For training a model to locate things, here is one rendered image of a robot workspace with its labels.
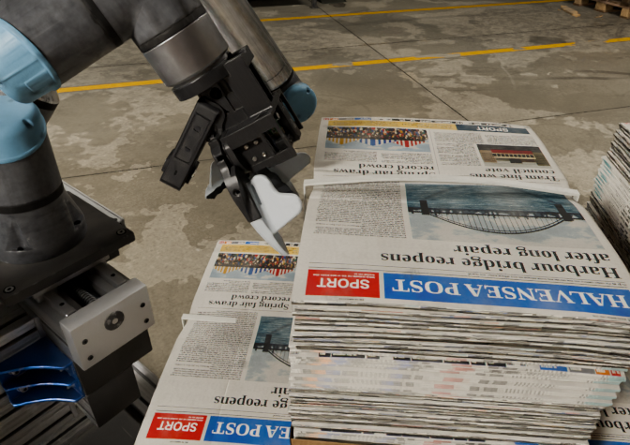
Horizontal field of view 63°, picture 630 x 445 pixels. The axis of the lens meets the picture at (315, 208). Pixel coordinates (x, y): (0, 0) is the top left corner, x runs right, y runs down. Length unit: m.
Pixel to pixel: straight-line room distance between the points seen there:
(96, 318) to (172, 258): 1.38
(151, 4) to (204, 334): 0.42
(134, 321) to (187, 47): 0.54
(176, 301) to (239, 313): 1.29
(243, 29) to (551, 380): 0.69
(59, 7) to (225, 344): 0.43
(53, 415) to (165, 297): 1.00
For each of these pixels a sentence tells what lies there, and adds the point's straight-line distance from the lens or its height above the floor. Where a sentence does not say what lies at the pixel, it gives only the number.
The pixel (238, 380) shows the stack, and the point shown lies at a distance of 0.66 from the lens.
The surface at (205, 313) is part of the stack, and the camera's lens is 0.75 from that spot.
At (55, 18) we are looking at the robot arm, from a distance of 0.51.
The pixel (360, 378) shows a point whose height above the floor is 0.97.
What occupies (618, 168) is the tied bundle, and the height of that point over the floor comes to 1.01.
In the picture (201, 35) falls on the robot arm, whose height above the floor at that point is 1.22.
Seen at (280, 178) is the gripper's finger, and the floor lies 1.03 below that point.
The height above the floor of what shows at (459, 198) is 1.06.
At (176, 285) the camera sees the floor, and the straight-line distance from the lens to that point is 2.10.
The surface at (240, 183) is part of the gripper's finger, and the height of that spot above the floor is 1.08.
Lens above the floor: 1.34
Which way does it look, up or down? 33 degrees down
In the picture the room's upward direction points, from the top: straight up
